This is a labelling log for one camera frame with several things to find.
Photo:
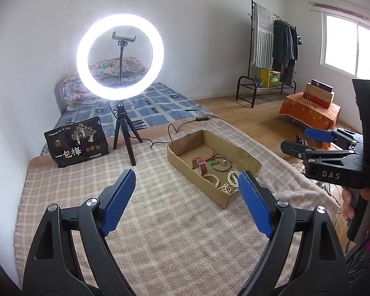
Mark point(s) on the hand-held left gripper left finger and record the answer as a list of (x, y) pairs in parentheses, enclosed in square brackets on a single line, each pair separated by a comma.
[(118, 203)]

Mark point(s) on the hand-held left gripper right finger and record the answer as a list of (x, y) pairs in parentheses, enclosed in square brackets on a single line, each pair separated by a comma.
[(256, 206)]

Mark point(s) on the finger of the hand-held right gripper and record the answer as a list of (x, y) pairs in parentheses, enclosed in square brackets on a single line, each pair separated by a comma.
[(296, 149), (317, 134)]

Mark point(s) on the dark bangle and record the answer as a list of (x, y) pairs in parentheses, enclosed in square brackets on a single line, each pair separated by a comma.
[(214, 168)]

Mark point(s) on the person's right hand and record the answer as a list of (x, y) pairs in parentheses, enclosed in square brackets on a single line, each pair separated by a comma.
[(348, 203)]

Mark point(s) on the small black device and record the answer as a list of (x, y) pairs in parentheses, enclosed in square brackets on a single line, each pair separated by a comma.
[(301, 140)]

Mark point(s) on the orange cloth covered table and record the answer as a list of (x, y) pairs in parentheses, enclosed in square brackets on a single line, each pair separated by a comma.
[(308, 114)]

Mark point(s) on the red box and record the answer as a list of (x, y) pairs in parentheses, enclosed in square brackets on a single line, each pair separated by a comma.
[(316, 102)]

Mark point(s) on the beige checkered blanket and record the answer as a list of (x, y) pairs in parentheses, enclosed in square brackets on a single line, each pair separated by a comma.
[(157, 222)]

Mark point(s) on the dark purple box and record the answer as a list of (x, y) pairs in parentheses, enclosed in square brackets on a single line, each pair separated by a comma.
[(322, 85)]

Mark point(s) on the black printed bag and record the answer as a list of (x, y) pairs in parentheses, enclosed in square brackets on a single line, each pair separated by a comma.
[(77, 145)]

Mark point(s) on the yellow crate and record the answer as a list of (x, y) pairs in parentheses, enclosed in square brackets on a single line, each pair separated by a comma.
[(270, 78)]

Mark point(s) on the small green pot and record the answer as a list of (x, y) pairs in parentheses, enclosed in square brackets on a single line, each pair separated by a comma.
[(258, 81)]

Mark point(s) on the black tripod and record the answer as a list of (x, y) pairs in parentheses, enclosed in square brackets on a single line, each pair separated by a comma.
[(121, 120)]

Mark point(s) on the black clothes rack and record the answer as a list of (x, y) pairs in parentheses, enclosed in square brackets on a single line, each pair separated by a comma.
[(243, 81)]

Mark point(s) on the window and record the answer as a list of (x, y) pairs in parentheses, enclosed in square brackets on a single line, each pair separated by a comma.
[(342, 46)]

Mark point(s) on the dark hanging clothes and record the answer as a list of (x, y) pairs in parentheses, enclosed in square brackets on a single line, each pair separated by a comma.
[(283, 46)]

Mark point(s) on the blue patterned bedsheet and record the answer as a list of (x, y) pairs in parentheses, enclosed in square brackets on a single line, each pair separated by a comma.
[(160, 104)]

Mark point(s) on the striped towel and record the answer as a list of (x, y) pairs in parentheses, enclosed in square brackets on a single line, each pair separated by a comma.
[(263, 37)]

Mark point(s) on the floral pillow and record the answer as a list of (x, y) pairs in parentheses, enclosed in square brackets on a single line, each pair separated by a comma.
[(72, 94)]

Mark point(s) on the floral pillows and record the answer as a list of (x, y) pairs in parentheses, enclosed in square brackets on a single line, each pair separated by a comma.
[(111, 67)]

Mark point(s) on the black phone holder clamp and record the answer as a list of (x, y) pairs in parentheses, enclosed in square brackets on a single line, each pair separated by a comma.
[(124, 38)]

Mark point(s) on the wooden curtain rail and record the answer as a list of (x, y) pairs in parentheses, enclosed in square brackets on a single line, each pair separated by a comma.
[(336, 8)]

